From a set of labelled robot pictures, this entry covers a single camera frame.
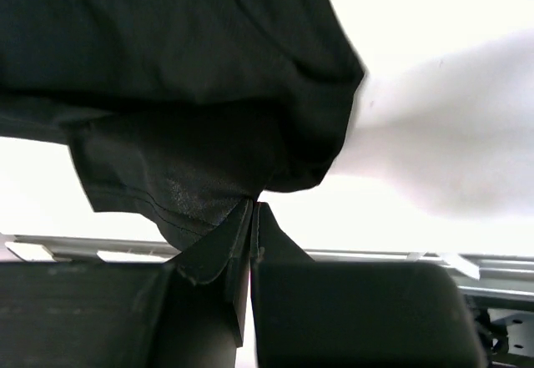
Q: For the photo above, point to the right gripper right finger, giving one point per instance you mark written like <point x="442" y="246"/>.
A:
<point x="310" y="313"/>

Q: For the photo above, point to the black t shirt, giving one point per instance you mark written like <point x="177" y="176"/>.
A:
<point x="180" y="110"/>

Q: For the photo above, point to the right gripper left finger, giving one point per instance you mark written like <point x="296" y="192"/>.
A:
<point x="187" y="312"/>

